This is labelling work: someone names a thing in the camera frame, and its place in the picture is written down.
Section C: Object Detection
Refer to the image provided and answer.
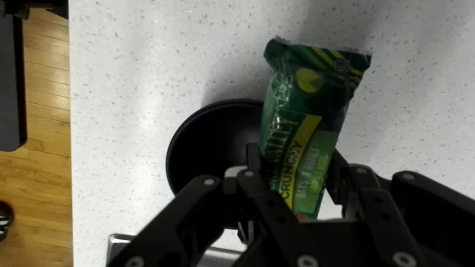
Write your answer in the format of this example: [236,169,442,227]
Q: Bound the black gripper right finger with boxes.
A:
[328,150,475,267]

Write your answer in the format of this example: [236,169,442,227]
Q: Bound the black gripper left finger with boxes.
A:
[105,142,328,267]

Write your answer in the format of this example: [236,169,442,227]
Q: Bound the green chocolate bar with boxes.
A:
[258,36,372,220]

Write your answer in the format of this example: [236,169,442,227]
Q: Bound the black bowl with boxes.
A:
[164,98,268,230]

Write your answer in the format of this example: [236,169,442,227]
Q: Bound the stainless steel double sink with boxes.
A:
[105,233,249,267]

